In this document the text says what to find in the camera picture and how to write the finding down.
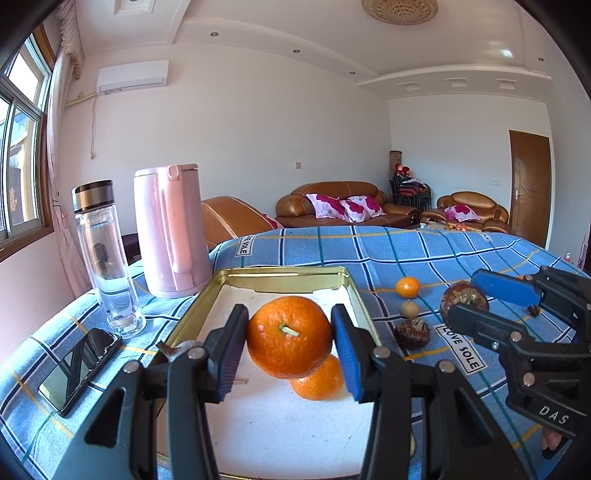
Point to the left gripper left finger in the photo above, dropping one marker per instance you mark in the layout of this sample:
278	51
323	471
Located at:
117	440

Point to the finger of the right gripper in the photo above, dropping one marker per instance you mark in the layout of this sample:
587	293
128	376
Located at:
490	330
525	291

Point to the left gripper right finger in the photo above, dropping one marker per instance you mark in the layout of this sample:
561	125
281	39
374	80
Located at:
461	438

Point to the dark mangosteen fruit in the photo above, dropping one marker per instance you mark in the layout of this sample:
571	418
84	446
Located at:
462	292

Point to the dark passion fruit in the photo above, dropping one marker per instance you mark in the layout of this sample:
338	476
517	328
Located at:
412	333

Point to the tan longan fruit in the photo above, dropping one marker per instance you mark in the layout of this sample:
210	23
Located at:
410	310

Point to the small orange kumquat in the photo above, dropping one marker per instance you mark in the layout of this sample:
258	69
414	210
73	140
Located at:
408	287

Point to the large orange mandarin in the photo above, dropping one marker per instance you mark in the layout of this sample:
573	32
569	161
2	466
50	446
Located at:
289	337

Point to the right hand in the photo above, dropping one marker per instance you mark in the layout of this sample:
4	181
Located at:
550	440

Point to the brown leather armchair right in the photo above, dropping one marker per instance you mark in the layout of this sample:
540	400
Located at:
494	217

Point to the brown leather armchair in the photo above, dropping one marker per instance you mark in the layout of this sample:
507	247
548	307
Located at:
226	218
494	217

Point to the blue plaid tablecloth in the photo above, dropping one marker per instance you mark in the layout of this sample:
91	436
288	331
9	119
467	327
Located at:
376	257

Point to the pink floral armchair cushion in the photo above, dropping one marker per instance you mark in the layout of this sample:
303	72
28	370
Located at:
461	213

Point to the gold metal tray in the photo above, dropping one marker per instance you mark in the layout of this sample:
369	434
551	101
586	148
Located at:
283	419

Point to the black smartphone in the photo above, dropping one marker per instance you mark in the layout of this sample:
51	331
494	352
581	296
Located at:
65	383

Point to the brown wooden door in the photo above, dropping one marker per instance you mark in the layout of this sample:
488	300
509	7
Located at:
531	186

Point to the dark shelf with items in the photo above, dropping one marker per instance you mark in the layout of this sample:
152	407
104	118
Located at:
406	189

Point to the pink electric kettle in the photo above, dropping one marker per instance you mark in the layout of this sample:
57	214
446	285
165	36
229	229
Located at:
170	230

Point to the pink floral cushion right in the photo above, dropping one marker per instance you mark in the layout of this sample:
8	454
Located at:
362	208

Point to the brown leather armchair near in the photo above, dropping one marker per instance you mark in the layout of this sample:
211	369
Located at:
226	218

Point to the pink floral cushion left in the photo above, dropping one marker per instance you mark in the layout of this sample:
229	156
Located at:
327	207

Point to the clear glass water bottle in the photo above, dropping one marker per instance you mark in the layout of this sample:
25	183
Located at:
103	253

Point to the brown leather three-seat sofa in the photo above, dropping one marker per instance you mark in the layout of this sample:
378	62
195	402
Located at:
294	210

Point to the woven ceiling lamp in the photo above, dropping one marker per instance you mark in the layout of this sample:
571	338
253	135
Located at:
402	12

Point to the white air conditioner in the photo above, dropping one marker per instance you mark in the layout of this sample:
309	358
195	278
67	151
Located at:
133	76

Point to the window with frame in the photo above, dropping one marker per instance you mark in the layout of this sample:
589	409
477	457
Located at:
25	197

